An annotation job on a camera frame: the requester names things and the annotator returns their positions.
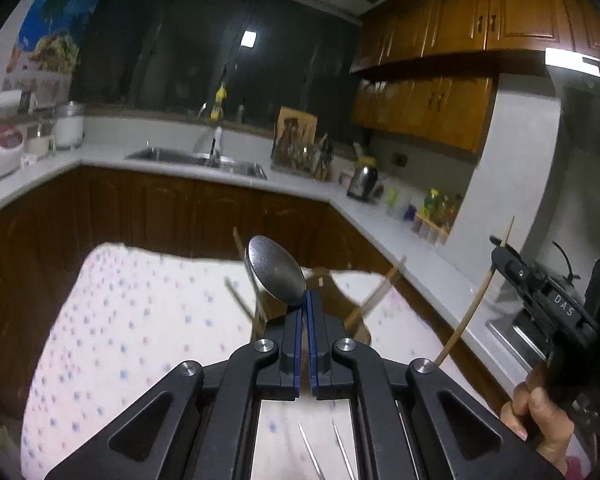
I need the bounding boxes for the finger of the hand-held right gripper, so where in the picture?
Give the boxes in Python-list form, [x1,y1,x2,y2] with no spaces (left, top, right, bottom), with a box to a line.
[489,234,538,303]

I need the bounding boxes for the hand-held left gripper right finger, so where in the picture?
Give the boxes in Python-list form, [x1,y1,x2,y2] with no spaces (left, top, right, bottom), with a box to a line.
[305,290,565,480]

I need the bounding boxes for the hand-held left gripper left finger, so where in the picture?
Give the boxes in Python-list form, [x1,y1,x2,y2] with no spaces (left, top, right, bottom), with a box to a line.
[45,307,306,480]

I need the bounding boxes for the brown wooden utensil holder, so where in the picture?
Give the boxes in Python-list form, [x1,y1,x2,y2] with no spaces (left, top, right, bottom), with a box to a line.
[251,266,376,347]

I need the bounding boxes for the metal spoon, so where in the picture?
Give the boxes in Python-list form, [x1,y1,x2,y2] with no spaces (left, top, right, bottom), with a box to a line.
[247,235,307,307]

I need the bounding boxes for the person's right hand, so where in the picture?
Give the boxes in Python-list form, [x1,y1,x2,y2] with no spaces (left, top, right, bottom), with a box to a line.
[500,360,577,465]

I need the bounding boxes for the steel stove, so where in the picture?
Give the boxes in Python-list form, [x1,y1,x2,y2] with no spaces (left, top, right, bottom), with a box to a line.
[485,304,550,367]

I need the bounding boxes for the spice jar rack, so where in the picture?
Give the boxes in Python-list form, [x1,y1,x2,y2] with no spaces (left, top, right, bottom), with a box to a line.
[413,187,465,246]

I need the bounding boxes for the metal chopstick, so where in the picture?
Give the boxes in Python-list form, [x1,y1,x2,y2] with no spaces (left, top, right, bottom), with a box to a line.
[298,421,325,480]
[331,419,357,480]

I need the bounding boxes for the white floral tablecloth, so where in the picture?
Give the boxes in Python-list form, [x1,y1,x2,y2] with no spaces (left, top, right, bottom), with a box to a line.
[20,241,481,480]

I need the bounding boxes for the steel kettle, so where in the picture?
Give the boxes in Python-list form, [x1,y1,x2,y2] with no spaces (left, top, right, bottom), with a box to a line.
[346,157,381,202]

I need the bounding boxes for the countertop utensil rack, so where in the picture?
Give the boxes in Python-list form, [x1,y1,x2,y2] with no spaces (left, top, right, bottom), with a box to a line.
[271,134,337,182]

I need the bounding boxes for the steel range hood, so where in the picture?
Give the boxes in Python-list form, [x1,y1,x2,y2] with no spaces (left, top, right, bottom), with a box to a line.
[544,47,600,128]

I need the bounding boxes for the steel kitchen sink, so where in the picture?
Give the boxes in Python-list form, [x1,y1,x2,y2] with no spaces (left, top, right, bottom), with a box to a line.
[125,147,269,181]

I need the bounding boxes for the wooden cutting board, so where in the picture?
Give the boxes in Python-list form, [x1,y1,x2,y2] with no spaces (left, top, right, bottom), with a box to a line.
[274,105,317,161]

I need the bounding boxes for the kitchen faucet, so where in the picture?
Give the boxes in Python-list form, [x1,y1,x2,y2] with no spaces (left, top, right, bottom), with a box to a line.
[195,102,226,167]

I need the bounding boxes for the yellow bottle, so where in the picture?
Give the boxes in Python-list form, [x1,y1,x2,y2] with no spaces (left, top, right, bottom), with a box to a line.
[212,82,229,122]

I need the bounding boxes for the white lidded pot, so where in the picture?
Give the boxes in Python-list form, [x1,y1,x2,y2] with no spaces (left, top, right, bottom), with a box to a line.
[52,102,86,151]

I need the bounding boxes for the dark kitchen window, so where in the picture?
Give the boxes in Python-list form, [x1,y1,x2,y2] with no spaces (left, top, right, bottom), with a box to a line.
[69,0,363,127]

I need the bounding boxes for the wooden wall cabinets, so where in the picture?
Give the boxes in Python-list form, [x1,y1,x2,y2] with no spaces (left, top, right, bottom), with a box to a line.
[349,0,600,155]

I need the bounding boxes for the tropical wall poster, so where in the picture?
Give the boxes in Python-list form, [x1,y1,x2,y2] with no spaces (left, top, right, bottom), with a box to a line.
[4,0,107,111]

